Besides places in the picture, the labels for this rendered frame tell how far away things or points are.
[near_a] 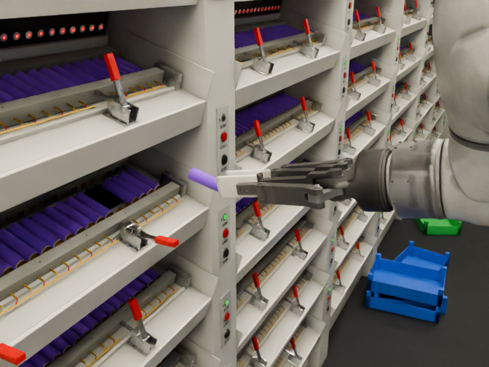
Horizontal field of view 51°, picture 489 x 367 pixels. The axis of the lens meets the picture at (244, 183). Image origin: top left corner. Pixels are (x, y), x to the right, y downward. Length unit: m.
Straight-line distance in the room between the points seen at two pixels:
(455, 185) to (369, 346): 1.58
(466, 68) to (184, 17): 0.50
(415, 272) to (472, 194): 1.87
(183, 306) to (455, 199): 0.56
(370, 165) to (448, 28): 0.19
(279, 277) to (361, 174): 0.84
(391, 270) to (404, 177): 1.86
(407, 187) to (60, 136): 0.41
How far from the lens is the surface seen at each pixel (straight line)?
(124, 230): 0.77
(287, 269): 1.44
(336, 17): 1.47
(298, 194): 0.60
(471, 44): 0.45
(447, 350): 2.17
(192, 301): 0.98
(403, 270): 2.41
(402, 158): 0.58
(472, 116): 0.49
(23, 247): 0.73
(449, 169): 0.57
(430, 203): 0.58
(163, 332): 0.92
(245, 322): 1.24
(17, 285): 0.68
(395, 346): 2.13
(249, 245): 1.16
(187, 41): 0.85
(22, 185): 0.59
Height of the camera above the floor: 1.31
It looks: 22 degrees down
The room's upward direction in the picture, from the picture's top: straight up
